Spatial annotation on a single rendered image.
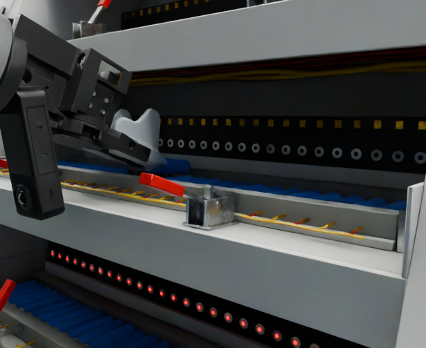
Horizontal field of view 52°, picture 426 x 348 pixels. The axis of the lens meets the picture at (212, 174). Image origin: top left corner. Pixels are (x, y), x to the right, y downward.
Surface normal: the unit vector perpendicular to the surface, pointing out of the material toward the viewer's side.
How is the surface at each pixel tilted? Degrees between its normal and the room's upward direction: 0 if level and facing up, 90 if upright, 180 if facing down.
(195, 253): 112
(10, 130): 121
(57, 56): 90
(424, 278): 90
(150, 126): 90
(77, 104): 90
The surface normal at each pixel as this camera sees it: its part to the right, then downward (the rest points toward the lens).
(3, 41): 0.82, -0.18
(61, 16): 0.77, 0.08
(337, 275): -0.63, 0.07
